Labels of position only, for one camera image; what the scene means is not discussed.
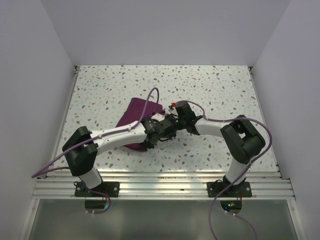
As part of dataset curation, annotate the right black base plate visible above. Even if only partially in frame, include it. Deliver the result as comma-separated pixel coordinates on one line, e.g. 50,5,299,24
206,179,253,198

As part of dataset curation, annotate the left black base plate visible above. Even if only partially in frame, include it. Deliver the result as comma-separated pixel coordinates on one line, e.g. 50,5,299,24
73,181,120,198

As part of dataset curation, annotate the purple cloth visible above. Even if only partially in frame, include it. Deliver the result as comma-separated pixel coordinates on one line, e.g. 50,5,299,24
116,97,165,152

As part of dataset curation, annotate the aluminium frame rail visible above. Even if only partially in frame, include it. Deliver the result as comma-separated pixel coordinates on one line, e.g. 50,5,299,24
32,171,295,200

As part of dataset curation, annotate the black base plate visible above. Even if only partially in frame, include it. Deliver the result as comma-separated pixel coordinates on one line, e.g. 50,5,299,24
206,179,253,198
73,181,120,198

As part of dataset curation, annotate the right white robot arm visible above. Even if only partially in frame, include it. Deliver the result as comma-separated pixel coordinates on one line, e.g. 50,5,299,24
167,101,266,197

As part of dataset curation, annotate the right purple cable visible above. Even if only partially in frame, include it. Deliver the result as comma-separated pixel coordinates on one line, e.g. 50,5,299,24
184,100,273,240

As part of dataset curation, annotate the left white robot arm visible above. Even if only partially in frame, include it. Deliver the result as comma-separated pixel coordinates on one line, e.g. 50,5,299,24
62,117,164,197

